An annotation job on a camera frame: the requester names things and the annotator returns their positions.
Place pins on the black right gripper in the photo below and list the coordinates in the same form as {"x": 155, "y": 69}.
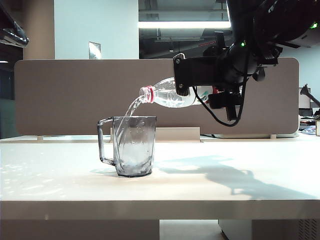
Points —
{"x": 228, "y": 67}

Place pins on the Nongfu Spring water bottle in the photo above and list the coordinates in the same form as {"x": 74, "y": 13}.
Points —
{"x": 162, "y": 96}

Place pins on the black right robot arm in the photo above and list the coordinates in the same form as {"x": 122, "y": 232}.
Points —
{"x": 270, "y": 25}

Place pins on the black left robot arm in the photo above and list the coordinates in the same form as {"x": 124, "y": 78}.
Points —
{"x": 17, "y": 32}

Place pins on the clear water stream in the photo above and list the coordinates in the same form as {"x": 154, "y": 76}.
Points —
{"x": 130, "y": 110}

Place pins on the clear grey faceted mug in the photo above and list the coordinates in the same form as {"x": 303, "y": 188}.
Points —
{"x": 135, "y": 150}

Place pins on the white ceiling light strip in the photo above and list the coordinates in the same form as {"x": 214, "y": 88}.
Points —
{"x": 185, "y": 25}

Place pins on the computer monitor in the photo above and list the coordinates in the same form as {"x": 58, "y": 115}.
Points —
{"x": 303, "y": 101}

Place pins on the small wooden box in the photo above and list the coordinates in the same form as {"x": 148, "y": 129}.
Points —
{"x": 318, "y": 128}

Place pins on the brown fabric desk partition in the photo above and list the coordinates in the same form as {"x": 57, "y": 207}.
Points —
{"x": 62, "y": 97}

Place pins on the grey cabinet with vent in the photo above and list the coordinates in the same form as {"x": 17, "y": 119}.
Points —
{"x": 262, "y": 230}

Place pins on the beige partition foot bracket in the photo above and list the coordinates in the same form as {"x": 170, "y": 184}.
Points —
{"x": 40, "y": 139}
{"x": 273, "y": 136}

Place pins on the silver wall plate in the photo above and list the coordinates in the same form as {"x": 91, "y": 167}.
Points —
{"x": 94, "y": 51}

